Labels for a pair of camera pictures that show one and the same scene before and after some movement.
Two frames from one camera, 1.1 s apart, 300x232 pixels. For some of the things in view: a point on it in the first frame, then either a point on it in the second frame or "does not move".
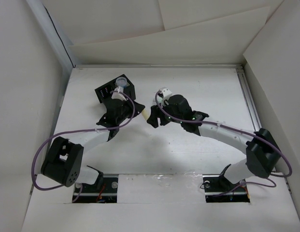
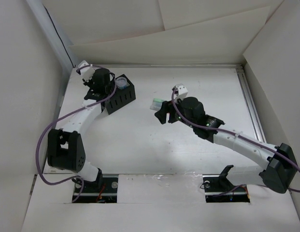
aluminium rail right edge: x=248 y=96 does not move
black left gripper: x=127 y=103 → x=89 y=83
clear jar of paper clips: x=121 y=81 does not move
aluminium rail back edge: x=201 y=66 does not move
